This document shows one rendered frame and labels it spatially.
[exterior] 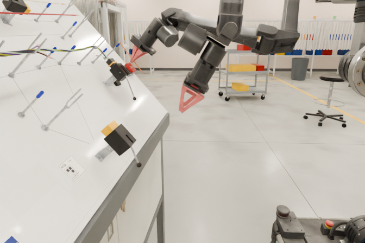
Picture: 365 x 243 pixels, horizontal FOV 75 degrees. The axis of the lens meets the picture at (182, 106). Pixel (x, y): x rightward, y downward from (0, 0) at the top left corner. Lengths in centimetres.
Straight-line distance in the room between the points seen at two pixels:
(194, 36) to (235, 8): 12
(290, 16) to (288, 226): 105
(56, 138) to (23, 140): 8
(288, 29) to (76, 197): 85
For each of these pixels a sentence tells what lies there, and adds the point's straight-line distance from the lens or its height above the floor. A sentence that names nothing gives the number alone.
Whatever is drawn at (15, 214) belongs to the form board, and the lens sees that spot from 53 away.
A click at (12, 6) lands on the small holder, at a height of 132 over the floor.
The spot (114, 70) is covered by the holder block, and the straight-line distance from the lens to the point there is 93.
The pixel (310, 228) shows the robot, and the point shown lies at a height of 24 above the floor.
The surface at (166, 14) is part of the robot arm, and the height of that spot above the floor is 132.
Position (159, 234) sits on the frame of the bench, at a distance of 161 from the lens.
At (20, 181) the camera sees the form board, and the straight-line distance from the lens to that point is 56.
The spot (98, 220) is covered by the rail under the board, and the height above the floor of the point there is 86.
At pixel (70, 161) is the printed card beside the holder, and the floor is 96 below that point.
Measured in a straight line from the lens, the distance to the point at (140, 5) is 927.
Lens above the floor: 124
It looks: 16 degrees down
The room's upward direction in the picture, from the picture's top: straight up
